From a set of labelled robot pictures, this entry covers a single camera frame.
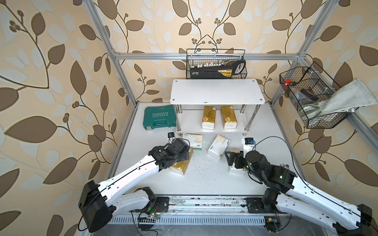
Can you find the white two-tier shelf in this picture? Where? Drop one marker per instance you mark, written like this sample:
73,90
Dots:
189,97

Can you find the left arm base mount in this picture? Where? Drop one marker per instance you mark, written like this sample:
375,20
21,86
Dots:
159,205

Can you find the back black wire basket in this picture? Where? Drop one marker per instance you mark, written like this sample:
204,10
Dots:
215,56

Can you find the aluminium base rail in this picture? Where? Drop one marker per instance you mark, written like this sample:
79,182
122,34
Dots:
211,210

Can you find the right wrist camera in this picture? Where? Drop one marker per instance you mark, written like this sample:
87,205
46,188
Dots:
248,145

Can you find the black wire basket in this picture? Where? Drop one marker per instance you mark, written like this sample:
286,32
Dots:
215,56
307,90

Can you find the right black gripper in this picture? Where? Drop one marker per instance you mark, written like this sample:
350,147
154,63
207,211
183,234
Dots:
237,163

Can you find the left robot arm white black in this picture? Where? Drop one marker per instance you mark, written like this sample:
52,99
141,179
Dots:
100,202

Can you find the black yellow tool box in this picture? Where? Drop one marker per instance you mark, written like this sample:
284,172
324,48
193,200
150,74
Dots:
229,70

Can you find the aluminium cage frame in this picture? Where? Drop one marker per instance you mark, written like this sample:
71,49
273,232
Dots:
300,57

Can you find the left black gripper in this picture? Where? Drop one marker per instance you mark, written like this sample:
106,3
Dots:
185,157

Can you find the white cloth rag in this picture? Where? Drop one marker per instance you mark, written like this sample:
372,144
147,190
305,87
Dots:
353,95

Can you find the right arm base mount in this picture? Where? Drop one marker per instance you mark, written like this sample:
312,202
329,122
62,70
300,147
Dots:
256,205

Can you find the green plastic tool case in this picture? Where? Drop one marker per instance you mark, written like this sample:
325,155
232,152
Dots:
159,117

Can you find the white tissue pack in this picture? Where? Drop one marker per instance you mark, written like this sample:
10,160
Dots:
218,147
232,169
195,140

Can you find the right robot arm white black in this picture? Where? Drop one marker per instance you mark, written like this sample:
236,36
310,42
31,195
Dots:
287,192

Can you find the right black wire basket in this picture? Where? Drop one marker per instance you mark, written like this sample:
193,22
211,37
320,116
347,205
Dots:
307,90

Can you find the gold tissue pack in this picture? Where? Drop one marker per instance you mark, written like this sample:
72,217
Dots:
228,117
209,118
181,167

